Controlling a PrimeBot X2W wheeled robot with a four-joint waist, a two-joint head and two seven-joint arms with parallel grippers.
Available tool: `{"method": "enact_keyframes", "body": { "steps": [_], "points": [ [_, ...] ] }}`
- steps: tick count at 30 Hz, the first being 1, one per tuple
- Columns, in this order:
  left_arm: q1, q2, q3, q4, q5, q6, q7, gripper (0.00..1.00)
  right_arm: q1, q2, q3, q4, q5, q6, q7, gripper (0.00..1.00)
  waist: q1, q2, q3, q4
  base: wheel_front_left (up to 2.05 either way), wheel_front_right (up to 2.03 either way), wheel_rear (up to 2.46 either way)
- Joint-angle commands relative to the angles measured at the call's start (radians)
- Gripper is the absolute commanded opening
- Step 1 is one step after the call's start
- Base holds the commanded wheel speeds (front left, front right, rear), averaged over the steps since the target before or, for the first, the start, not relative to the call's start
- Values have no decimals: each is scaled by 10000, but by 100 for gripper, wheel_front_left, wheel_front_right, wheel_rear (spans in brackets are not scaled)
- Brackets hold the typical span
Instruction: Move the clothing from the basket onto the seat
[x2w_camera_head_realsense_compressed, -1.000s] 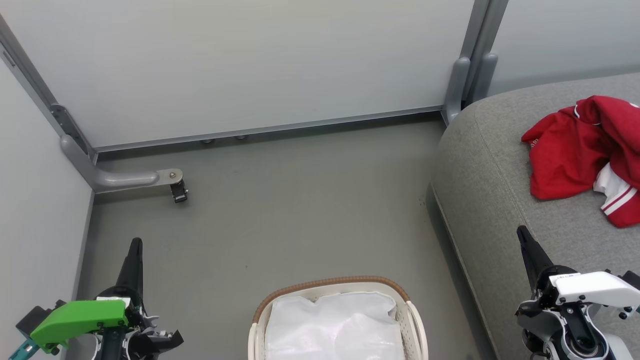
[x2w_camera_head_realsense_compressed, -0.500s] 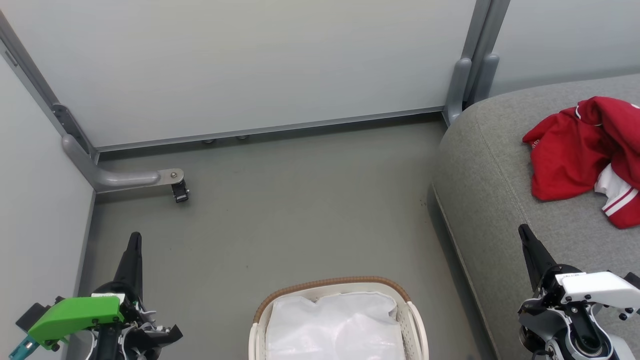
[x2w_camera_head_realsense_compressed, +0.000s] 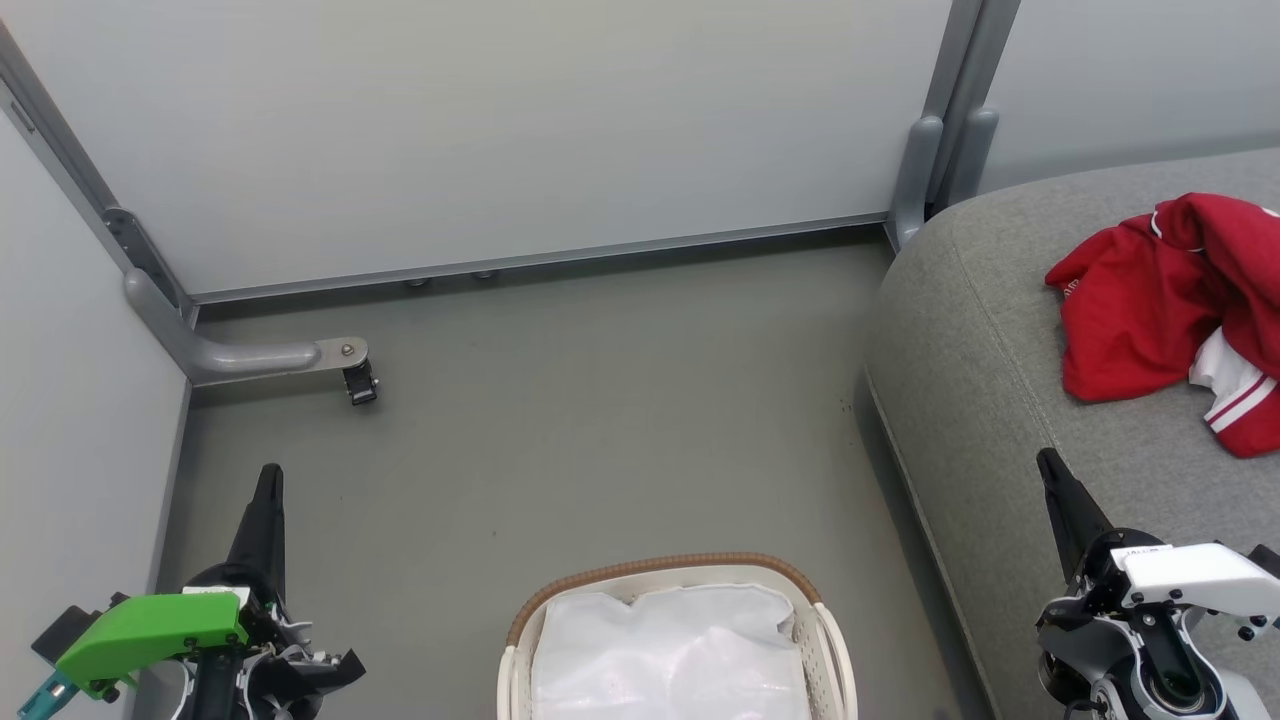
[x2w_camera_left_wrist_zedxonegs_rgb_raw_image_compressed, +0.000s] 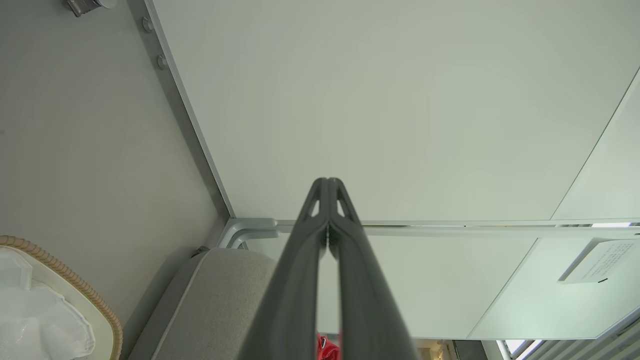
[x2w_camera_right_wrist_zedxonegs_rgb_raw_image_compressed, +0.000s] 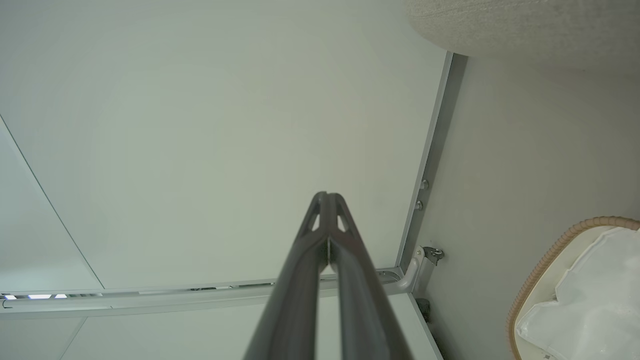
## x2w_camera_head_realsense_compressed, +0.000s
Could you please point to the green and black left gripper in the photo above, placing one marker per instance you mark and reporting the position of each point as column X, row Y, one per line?
column 150, row 632

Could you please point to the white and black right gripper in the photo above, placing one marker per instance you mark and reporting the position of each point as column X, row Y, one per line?
column 1195, row 578

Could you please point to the red shirt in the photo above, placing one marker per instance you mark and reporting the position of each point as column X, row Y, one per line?
column 1130, row 300

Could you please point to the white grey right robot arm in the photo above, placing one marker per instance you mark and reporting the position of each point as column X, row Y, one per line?
column 1160, row 685

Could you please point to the grey fabric sofa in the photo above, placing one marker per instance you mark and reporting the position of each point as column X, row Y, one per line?
column 1000, row 330

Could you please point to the grey curved partition foot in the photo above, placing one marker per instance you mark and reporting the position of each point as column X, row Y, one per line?
column 240, row 358

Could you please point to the black caster on partition foot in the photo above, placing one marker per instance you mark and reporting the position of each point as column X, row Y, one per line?
column 360, row 385

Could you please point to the white laundry basket brown rim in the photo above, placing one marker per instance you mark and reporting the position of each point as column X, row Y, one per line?
column 660, row 564

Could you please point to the white mesh basket liner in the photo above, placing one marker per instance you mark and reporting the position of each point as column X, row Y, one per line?
column 670, row 650

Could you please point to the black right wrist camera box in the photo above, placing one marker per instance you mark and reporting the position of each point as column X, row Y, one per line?
column 1267, row 562

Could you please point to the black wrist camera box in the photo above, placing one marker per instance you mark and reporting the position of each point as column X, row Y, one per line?
column 1267, row 562
column 62, row 632

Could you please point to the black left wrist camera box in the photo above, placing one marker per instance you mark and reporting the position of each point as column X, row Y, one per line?
column 62, row 632

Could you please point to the grey rounded post foot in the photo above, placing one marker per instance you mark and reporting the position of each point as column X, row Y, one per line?
column 972, row 150
column 915, row 180

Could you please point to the grey partition bottom rail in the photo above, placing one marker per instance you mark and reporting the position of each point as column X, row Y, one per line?
column 540, row 260

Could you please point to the grey partition post with bracket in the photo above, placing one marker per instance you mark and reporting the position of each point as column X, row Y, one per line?
column 70, row 160

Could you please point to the grey double partition post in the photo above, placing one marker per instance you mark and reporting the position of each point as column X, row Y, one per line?
column 965, row 60

